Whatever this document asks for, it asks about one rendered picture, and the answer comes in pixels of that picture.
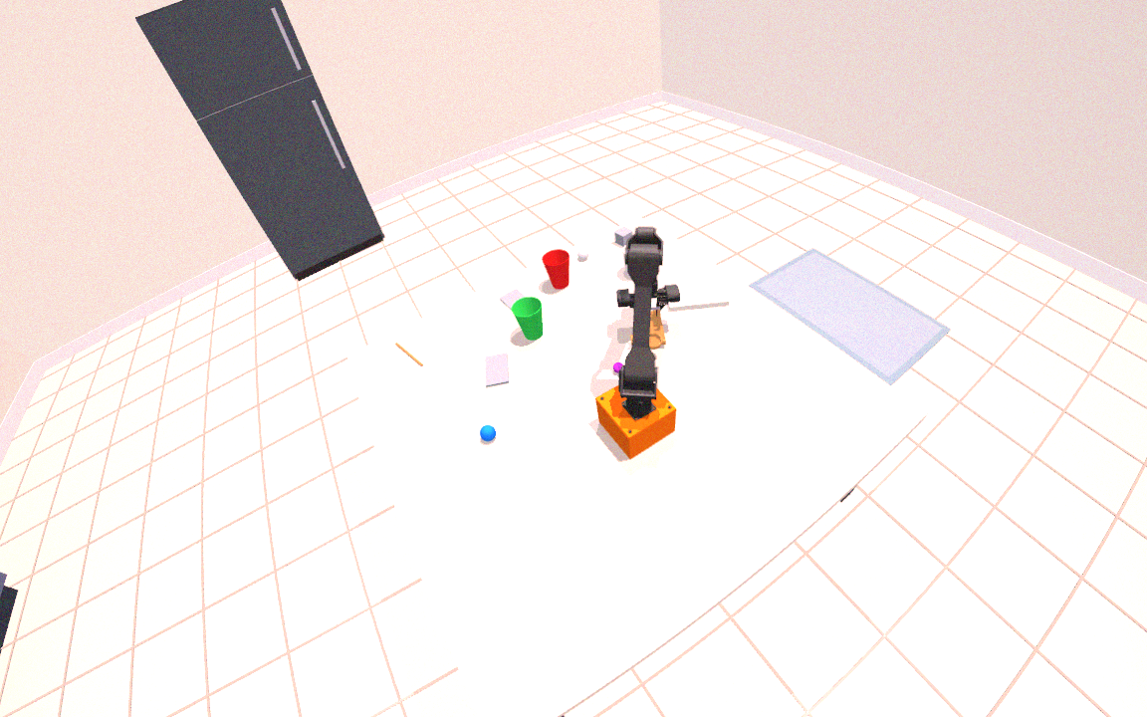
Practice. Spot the red plastic cup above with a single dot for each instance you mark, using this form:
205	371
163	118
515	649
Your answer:
557	265

